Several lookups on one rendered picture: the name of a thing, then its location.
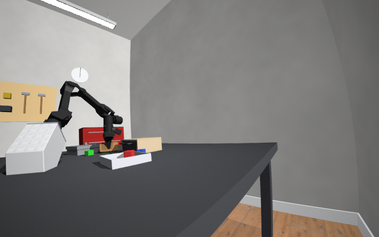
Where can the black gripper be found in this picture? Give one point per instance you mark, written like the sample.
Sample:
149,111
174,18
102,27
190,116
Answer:
108,134

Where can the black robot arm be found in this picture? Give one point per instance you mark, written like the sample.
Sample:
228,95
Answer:
63,115

